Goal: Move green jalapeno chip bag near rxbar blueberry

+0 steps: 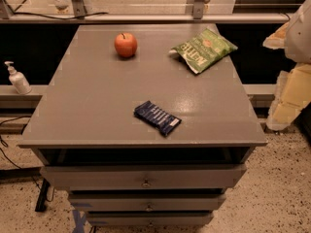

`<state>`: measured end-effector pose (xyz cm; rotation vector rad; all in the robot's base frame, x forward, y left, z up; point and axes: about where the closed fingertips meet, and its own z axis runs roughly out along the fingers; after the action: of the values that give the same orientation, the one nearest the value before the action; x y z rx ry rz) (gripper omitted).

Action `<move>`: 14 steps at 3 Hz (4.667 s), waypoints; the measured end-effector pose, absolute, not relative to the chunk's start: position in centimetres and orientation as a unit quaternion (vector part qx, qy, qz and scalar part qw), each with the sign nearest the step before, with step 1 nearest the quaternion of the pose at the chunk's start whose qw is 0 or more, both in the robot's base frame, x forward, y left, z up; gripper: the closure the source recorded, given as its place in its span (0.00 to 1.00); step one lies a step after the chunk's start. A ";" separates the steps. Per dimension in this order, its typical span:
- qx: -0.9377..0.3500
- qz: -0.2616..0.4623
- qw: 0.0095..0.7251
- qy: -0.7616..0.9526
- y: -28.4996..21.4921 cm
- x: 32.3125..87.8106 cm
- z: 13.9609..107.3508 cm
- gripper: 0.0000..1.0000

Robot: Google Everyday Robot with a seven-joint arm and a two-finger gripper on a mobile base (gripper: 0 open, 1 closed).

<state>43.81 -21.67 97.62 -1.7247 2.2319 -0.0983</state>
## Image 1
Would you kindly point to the blue tape on floor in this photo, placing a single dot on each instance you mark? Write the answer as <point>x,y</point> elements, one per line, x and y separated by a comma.
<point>82,224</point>

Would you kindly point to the green jalapeno chip bag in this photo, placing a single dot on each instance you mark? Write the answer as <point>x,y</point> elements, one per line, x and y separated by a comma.
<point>204,50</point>

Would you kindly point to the metal window frame rail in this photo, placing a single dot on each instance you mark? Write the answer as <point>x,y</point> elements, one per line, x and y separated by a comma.
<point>130,11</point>

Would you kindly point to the middle grey drawer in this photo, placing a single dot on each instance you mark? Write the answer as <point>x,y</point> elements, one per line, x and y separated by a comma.
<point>152,202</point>

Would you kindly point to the bottom grey drawer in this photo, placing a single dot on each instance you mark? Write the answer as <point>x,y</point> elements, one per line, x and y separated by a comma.
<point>149,219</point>

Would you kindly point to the white pump dispenser bottle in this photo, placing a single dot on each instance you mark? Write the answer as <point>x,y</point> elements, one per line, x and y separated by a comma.
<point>17,79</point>

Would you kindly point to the red apple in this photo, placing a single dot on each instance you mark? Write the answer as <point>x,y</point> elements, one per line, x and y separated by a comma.
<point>125,44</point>

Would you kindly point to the blue rxbar blueberry bar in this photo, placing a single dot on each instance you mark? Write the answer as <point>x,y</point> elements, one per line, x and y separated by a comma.
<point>155,116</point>

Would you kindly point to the top grey drawer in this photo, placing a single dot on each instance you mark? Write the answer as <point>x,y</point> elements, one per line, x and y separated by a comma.
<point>144,177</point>

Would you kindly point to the grey drawer cabinet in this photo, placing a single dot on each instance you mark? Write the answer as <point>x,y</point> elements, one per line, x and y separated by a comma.
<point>142,141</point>

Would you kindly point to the black metal stand leg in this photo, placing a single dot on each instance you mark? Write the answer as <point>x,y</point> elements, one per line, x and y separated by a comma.
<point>43,196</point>

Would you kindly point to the grey drawer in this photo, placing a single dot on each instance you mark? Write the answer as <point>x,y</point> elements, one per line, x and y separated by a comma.
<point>144,177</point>
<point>152,202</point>
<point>149,219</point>

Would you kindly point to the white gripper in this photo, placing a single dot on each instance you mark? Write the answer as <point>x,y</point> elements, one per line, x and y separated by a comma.
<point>299,36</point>

